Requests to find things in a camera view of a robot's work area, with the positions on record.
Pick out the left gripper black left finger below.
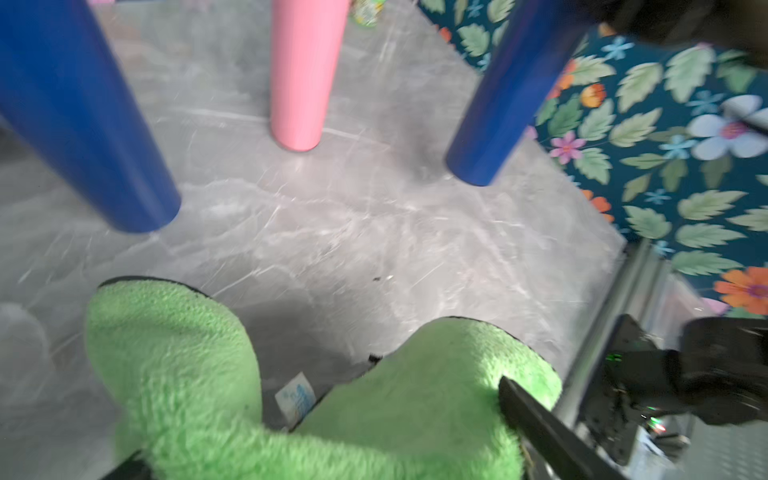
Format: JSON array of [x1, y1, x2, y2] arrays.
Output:
[[101, 452, 153, 480]]

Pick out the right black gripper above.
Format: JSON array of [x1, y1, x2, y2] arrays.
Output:
[[579, 0, 767, 69]]

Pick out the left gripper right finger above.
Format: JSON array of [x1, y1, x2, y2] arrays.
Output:
[[498, 377, 625, 480]]

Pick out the green microfiber cloth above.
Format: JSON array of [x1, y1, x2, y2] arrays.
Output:
[[85, 278, 562, 479]]

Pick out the dark blue thermos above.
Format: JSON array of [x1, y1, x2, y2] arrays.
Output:
[[1, 1, 181, 233]]

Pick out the pink thermos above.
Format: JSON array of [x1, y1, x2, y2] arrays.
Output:
[[270, 0, 350, 152]]

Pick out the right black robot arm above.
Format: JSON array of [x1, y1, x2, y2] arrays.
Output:
[[577, 1, 767, 429]]

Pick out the small green toy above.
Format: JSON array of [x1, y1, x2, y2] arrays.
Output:
[[350, 0, 385, 27]]

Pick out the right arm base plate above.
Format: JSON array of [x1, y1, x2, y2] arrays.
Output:
[[578, 314, 657, 467]]

